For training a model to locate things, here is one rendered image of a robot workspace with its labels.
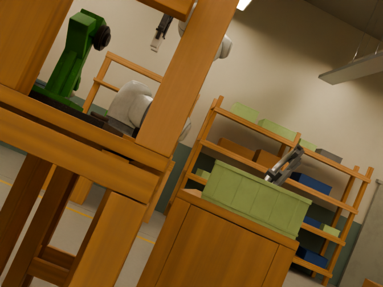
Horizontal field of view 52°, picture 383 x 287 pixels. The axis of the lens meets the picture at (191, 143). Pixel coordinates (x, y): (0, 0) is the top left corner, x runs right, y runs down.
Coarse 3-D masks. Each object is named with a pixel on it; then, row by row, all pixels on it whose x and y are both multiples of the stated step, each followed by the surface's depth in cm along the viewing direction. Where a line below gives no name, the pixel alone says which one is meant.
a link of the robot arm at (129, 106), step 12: (132, 84) 189; (144, 84) 191; (120, 96) 187; (132, 96) 186; (144, 96) 188; (120, 108) 186; (132, 108) 186; (144, 108) 186; (120, 120) 186; (132, 120) 187
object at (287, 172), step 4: (296, 152) 172; (300, 152) 172; (292, 156) 174; (296, 156) 173; (300, 156) 172; (292, 160) 175; (296, 160) 172; (292, 164) 172; (288, 168) 172; (284, 172) 170; (288, 172) 162; (284, 176) 163; (288, 176) 162; (280, 180) 164; (284, 180) 161; (280, 184) 161
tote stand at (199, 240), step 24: (192, 192) 171; (168, 216) 160; (192, 216) 159; (216, 216) 158; (240, 216) 157; (168, 240) 158; (192, 240) 157; (216, 240) 156; (240, 240) 155; (264, 240) 154; (288, 240) 153; (168, 264) 157; (192, 264) 156; (216, 264) 155; (240, 264) 154; (264, 264) 153; (288, 264) 152
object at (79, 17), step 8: (72, 16) 105; (80, 16) 106; (88, 16) 107; (72, 24) 104; (80, 24) 104; (88, 24) 104; (72, 32) 106; (80, 32) 105; (88, 32) 106; (72, 40) 107; (80, 40) 107; (72, 48) 109; (80, 48) 108; (80, 56) 110; (80, 72) 114
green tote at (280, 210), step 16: (224, 176) 160; (240, 176) 160; (208, 192) 160; (224, 192) 160; (240, 192) 159; (256, 192) 158; (272, 192) 158; (288, 192) 157; (240, 208) 158; (256, 208) 158; (272, 208) 157; (288, 208) 156; (304, 208) 156; (272, 224) 156; (288, 224) 155
